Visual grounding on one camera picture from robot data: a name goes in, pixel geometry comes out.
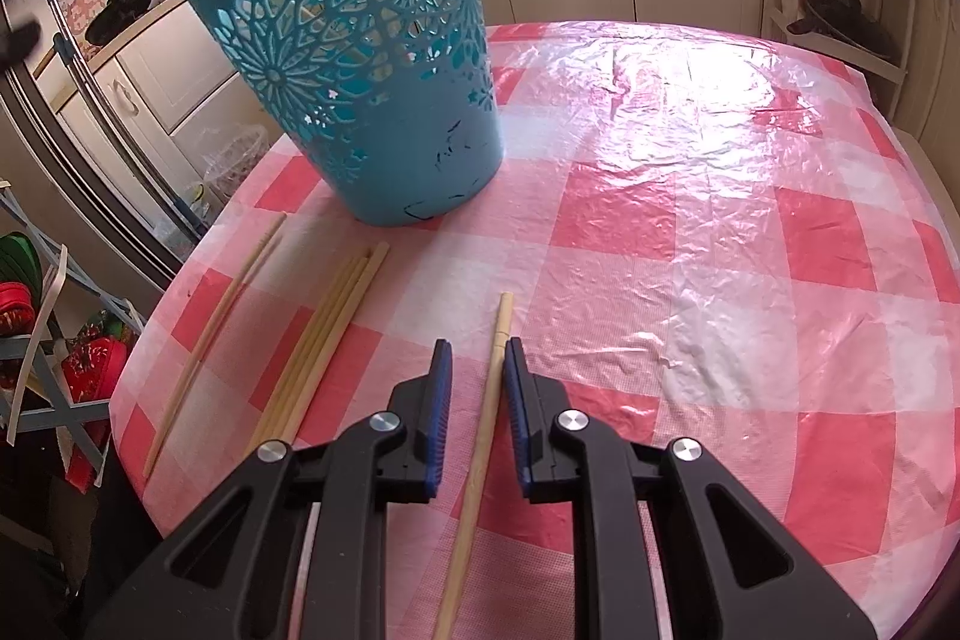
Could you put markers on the teal perforated plastic basket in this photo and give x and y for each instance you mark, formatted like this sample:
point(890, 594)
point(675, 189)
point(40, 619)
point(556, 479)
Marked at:
point(391, 100)

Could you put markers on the pink checkered plastic tablecloth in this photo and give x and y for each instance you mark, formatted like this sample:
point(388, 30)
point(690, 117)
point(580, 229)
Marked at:
point(706, 236)

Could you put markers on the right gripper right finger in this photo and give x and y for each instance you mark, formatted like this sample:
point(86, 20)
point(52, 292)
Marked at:
point(665, 536)

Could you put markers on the lone bamboo chopstick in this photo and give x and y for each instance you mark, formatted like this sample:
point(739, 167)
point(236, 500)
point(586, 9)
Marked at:
point(458, 564)

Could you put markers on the black wok on stove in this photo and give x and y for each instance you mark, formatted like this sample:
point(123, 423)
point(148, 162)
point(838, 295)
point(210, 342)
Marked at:
point(113, 19)

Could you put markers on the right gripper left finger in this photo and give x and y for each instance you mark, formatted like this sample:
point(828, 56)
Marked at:
point(293, 542)

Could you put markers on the clear floral waste bin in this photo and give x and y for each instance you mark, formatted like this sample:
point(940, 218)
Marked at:
point(229, 166)

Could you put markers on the blue folding rack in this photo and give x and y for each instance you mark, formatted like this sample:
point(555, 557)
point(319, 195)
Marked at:
point(45, 266)

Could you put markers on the red bag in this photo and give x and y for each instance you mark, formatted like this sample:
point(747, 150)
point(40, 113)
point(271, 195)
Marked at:
point(55, 374)

